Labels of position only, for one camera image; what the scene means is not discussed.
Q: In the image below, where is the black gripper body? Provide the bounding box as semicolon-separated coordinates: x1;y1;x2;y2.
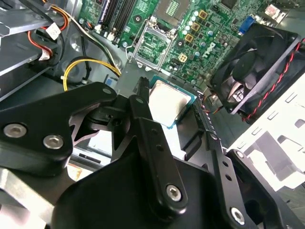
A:
51;152;226;229

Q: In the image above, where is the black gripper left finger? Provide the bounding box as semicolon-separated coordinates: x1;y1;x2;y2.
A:
0;76;188;215

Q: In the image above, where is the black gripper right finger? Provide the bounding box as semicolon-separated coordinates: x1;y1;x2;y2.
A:
184;92;286;229

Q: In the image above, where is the CPU with silver top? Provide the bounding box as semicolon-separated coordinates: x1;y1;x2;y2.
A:
147;75;198;129

